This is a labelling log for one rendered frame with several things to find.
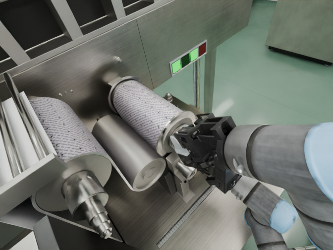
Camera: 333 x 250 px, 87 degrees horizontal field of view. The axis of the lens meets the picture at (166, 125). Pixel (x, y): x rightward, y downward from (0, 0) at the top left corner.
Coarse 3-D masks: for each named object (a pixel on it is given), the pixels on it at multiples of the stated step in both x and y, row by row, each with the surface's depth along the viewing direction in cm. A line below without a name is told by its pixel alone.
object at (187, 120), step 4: (180, 120) 45; (184, 120) 47; (188, 120) 48; (172, 124) 44; (176, 124) 45; (180, 124) 46; (188, 124) 49; (172, 128) 45; (168, 132) 44; (164, 136) 45; (168, 136) 45; (164, 140) 45; (164, 144) 46; (164, 148) 47; (168, 148) 49; (172, 148) 50; (168, 152) 50
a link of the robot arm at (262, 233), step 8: (248, 208) 54; (248, 216) 53; (248, 224) 56; (256, 224) 51; (256, 232) 50; (264, 232) 49; (272, 232) 48; (256, 240) 50; (264, 240) 48; (272, 240) 47; (280, 240) 47
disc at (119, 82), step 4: (128, 76) 59; (132, 76) 60; (120, 80) 58; (124, 80) 59; (128, 80) 60; (136, 80) 62; (140, 80) 63; (116, 84) 57; (120, 84) 58; (112, 88) 57; (116, 88) 58; (112, 92) 58; (112, 96) 59; (112, 100) 60; (112, 104) 60; (112, 108) 61; (116, 112) 63
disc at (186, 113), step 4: (180, 112) 45; (184, 112) 45; (188, 112) 47; (176, 116) 44; (180, 116) 45; (184, 116) 46; (188, 116) 48; (192, 116) 49; (172, 120) 44; (176, 120) 45; (192, 120) 50; (168, 124) 43; (164, 128) 43; (168, 128) 44; (160, 132) 44; (164, 132) 44; (160, 136) 44; (160, 140) 45; (160, 144) 46; (156, 148) 46; (160, 148) 47; (160, 152) 48; (164, 152) 49
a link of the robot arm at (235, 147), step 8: (240, 128) 25; (248, 128) 24; (256, 128) 27; (232, 136) 25; (240, 136) 23; (248, 136) 22; (224, 144) 26; (232, 144) 24; (240, 144) 23; (224, 152) 25; (232, 152) 24; (240, 152) 23; (232, 160) 24; (240, 160) 23; (232, 168) 25; (240, 168) 23; (248, 168) 22; (248, 176) 24
